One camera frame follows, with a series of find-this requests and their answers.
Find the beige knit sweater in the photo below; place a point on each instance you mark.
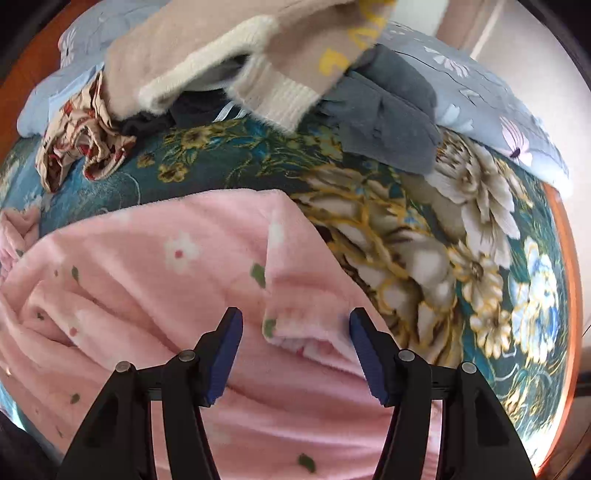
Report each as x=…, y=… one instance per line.
x=184, y=46

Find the teal floral blanket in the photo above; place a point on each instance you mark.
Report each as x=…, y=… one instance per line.
x=258, y=166

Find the light blue floral quilt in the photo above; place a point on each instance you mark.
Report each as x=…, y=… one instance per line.
x=485, y=106

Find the dark garment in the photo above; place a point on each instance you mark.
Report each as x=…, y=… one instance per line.
x=194, y=108

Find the pink fleece garment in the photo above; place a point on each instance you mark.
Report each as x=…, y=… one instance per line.
x=138, y=277

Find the cream red printed garment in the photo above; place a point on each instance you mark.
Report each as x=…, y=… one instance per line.
x=69, y=134

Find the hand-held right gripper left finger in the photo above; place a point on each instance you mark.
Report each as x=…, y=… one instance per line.
x=225, y=356

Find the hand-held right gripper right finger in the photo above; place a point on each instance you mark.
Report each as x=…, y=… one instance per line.
x=365, y=356

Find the grey garment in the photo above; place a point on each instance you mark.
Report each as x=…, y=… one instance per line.
x=392, y=120

